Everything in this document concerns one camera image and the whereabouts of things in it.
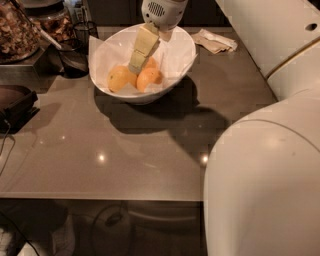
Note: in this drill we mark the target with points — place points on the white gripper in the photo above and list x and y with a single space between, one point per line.
163 14

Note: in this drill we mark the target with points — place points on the orange fruit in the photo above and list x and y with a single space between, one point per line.
147 77
151 63

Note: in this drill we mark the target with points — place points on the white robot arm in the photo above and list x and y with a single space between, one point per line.
262 179

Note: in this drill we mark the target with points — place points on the white paper bowl liner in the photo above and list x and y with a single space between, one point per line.
110 53

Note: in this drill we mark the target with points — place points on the white bowl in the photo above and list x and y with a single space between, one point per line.
146 96

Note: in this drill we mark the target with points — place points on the left yellow-orange fruit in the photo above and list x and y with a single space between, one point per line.
119 76

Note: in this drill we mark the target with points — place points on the crumpled beige napkin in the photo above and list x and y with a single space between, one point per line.
213 42

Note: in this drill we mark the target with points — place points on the dark glass cup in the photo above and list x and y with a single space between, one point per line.
73 59

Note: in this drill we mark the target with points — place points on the small glass snack jar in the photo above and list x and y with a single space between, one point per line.
52 16

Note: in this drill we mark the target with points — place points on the metal counter box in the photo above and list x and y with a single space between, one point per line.
36 67

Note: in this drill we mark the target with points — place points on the large glass snack jar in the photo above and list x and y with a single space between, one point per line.
18 39

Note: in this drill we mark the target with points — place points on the black device on left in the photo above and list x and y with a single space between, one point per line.
16 107

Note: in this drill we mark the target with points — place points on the black wire cup holder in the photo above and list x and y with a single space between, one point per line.
84 30

